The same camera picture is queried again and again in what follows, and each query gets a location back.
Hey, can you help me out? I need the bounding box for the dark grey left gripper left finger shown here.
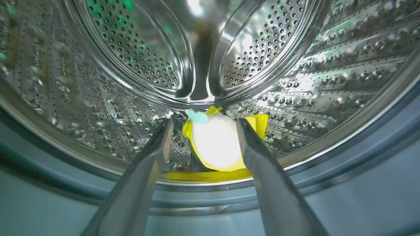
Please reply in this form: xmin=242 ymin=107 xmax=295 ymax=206
xmin=80 ymin=119 xmax=174 ymax=236

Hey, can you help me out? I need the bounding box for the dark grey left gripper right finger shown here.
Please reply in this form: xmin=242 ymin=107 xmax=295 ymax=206
xmin=236 ymin=118 xmax=329 ymax=236

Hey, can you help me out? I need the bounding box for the yellow cloth garment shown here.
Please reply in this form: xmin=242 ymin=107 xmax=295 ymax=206
xmin=182 ymin=106 xmax=269 ymax=172

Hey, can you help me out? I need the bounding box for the stainless steel washing machine drum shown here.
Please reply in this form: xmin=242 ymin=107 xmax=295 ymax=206
xmin=0 ymin=0 xmax=420 ymax=192

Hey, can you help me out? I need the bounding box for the grey rubber door gasket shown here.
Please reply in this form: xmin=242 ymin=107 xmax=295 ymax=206
xmin=0 ymin=66 xmax=420 ymax=236

